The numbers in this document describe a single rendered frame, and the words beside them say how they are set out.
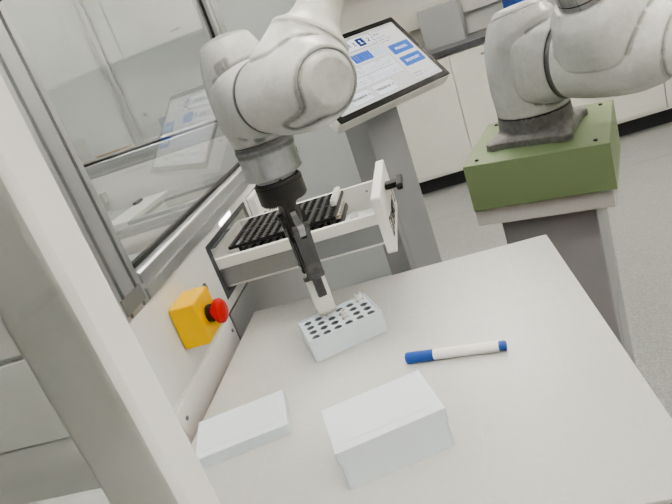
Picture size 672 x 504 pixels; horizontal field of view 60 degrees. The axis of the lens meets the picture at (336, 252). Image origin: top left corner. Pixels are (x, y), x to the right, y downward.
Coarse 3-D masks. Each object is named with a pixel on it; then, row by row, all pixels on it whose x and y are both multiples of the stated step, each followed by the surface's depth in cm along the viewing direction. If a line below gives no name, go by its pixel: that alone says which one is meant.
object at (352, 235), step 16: (352, 192) 129; (368, 192) 128; (352, 208) 130; (368, 208) 130; (240, 224) 134; (336, 224) 107; (352, 224) 106; (368, 224) 106; (224, 240) 123; (288, 240) 108; (320, 240) 108; (336, 240) 107; (352, 240) 107; (368, 240) 107; (224, 256) 112; (240, 256) 111; (256, 256) 110; (272, 256) 110; (288, 256) 109; (320, 256) 109; (336, 256) 109; (224, 272) 112; (240, 272) 112; (256, 272) 111; (272, 272) 111
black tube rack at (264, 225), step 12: (300, 204) 128; (312, 204) 123; (324, 204) 120; (264, 216) 128; (276, 216) 125; (312, 216) 115; (324, 216) 113; (252, 228) 122; (264, 228) 120; (276, 228) 116; (312, 228) 119; (240, 240) 116; (252, 240) 113; (264, 240) 121; (276, 240) 119
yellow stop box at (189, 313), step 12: (204, 288) 93; (180, 300) 91; (192, 300) 89; (204, 300) 92; (180, 312) 89; (192, 312) 88; (204, 312) 91; (180, 324) 89; (192, 324) 89; (204, 324) 90; (216, 324) 94; (180, 336) 90; (192, 336) 90; (204, 336) 90
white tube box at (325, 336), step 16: (352, 304) 98; (368, 304) 95; (304, 320) 97; (320, 320) 96; (336, 320) 94; (352, 320) 92; (368, 320) 91; (384, 320) 92; (304, 336) 93; (320, 336) 90; (336, 336) 90; (352, 336) 91; (368, 336) 92; (320, 352) 90; (336, 352) 91
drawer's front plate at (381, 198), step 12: (384, 168) 125; (384, 180) 118; (372, 192) 106; (384, 192) 111; (372, 204) 102; (384, 204) 106; (396, 204) 130; (384, 216) 103; (396, 216) 122; (384, 228) 104; (396, 228) 115; (384, 240) 105; (396, 240) 109
